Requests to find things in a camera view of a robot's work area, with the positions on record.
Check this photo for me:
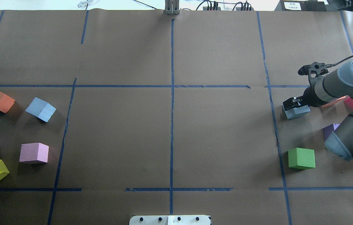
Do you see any blue block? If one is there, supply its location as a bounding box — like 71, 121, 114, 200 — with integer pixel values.
25, 97, 56, 123
282, 105, 310, 119

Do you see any right side purple block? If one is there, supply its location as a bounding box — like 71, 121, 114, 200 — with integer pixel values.
322, 123, 340, 142

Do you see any light pink block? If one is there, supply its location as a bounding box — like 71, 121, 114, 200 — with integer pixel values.
19, 143, 49, 164

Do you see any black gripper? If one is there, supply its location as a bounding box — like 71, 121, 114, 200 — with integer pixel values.
283, 86, 322, 111

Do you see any right side orange block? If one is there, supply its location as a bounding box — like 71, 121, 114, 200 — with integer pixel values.
322, 95, 348, 108

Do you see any green block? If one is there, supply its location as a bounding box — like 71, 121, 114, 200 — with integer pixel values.
288, 147, 316, 170

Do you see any aluminium frame post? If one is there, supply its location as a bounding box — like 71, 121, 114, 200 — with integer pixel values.
164, 0, 181, 15

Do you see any upper magenta block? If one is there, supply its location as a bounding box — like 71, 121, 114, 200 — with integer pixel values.
344, 97, 353, 110

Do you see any black labelled box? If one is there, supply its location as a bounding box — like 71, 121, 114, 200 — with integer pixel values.
274, 0, 327, 12

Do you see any white pedestal base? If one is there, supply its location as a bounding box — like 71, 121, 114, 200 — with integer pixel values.
129, 215, 212, 225

